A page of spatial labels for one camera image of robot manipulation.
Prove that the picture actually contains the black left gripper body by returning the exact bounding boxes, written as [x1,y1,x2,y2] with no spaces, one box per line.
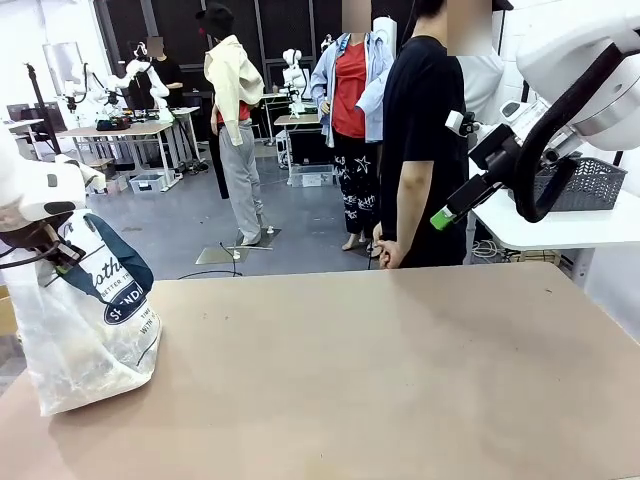
[0,211,77,257]

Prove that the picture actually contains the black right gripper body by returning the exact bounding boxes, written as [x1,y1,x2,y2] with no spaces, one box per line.
[468,124,525,185]

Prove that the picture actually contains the translucent shopping bag navy handles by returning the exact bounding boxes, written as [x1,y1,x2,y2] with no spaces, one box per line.
[6,208,164,418]

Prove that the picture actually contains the dark grey plastic basket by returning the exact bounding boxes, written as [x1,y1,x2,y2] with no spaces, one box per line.
[531,156,629,213]

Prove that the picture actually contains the person's right forearm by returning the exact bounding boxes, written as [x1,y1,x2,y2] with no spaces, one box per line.
[396,166,430,247]

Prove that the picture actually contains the person's right hand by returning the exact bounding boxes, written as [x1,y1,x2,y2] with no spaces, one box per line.
[375,235,406,272]

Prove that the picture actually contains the person in black T-shirt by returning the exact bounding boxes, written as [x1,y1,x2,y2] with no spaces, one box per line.
[375,0,494,272]

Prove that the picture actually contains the dark storage box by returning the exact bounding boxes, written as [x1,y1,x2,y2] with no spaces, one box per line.
[86,156,119,177]

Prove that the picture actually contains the white side table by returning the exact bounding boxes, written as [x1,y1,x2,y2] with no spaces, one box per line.
[464,159,640,265]

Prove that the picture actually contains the clear plastic storage box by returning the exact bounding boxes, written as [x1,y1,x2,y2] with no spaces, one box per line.
[128,171,169,196]
[289,163,336,189]

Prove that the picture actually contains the black monitor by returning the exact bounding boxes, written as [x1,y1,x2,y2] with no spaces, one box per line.
[32,101,68,133]

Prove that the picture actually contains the black tripod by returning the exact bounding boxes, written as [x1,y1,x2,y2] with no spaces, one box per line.
[21,61,65,157]

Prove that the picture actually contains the wood-top table white legs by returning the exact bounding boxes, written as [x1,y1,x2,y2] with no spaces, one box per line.
[56,119,187,194]

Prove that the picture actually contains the metal floor plate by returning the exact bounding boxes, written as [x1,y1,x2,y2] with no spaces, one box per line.
[195,243,252,266]

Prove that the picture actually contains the person in red top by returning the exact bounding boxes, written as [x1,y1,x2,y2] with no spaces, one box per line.
[309,31,397,252]

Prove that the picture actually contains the black cabinet under table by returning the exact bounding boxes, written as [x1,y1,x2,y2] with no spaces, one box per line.
[288,130,336,166]

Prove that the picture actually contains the grey standing panel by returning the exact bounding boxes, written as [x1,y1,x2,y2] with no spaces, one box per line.
[41,41,84,97]

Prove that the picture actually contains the small wood-top table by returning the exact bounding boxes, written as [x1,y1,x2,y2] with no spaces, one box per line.
[273,113,322,169]

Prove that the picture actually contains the mannequin stand base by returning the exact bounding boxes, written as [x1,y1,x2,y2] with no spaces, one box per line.
[225,226,283,252]

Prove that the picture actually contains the background person in black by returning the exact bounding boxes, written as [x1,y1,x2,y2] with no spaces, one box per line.
[127,35,187,109]

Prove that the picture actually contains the small white background robot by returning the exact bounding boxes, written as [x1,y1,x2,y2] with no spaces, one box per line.
[280,47,313,120]

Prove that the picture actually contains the mannequin with beige jacket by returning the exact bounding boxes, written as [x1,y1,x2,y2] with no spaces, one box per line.
[194,1,266,247]

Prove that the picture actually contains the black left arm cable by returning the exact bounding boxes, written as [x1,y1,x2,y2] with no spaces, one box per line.
[0,238,62,272]

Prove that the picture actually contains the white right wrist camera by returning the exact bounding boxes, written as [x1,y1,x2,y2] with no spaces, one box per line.
[444,110,490,138]

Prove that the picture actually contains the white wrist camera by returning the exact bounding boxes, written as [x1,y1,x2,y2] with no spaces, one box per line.
[53,153,108,195]
[444,110,490,138]

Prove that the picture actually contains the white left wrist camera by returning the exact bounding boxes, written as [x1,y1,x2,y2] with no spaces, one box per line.
[53,153,108,195]

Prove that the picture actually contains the black floor cable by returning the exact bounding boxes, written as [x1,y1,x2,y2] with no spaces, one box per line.
[176,241,247,282]

